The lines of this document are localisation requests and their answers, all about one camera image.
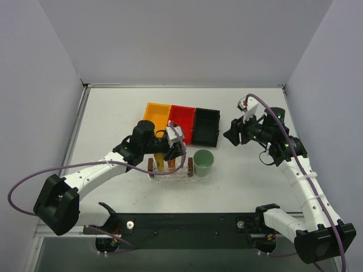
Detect orange toothpaste tube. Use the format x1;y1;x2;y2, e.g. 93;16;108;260
167;159;176;172

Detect yellow toothpaste tube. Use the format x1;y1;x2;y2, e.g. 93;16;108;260
154;153;164;172

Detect clear toothbrush holder brown ends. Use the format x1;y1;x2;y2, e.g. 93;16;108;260
147;158;193;181

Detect mint green cup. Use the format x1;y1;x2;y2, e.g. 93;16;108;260
193;149;214;177

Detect black plastic bin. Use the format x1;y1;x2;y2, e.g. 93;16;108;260
191;108;220;147

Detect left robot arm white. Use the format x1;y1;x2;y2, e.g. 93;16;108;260
33;120;186;236

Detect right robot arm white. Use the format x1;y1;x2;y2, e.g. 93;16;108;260
223;106;357;264

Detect clear textured oval tray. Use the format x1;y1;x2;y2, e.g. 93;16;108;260
146;163;210;185

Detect yellow plastic bin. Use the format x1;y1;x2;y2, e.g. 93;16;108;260
143;103;171;131

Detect red plastic bin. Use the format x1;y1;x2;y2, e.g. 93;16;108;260
169;105;196;145

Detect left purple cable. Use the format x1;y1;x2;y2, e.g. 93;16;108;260
7;120;188;255

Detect purple cable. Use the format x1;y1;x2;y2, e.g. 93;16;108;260
246;93;348;272
7;120;188;255

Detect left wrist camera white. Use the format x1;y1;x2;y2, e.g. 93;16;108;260
166;120;184;147

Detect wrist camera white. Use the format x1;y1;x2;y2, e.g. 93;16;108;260
237;96;259;123
166;120;184;147

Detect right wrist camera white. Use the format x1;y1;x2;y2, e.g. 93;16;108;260
237;96;259;123

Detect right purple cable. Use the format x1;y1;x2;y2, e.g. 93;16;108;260
246;93;348;272

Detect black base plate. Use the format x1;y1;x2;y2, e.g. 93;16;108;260
82;212;287;250

